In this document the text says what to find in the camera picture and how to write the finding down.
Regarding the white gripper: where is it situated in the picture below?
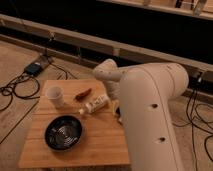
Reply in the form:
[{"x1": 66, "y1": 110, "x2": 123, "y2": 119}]
[{"x1": 106, "y1": 81, "x2": 120, "y2": 117}]

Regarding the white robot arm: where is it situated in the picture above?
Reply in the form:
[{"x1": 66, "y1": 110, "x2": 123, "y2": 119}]
[{"x1": 93, "y1": 59, "x2": 189, "y2": 171}]

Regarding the white tube bottle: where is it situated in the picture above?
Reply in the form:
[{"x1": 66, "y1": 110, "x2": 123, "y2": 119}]
[{"x1": 79, "y1": 94, "x2": 110, "y2": 115}]

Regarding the brown sausage toy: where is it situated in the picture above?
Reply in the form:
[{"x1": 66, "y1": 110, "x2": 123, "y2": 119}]
[{"x1": 75, "y1": 88, "x2": 92, "y2": 101}]

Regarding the black bowl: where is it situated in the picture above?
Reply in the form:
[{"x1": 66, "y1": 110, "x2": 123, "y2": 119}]
[{"x1": 44, "y1": 115, "x2": 83, "y2": 151}]

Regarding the white cup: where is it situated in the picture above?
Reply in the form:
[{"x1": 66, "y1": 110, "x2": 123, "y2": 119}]
[{"x1": 45, "y1": 87, "x2": 64, "y2": 108}]

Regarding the black power adapter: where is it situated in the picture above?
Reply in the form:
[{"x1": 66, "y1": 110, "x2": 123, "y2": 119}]
[{"x1": 24, "y1": 63, "x2": 42, "y2": 76}]

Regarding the black floor cables right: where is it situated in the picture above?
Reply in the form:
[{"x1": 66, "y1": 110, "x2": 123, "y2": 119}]
[{"x1": 171, "y1": 71, "x2": 213, "y2": 164}]

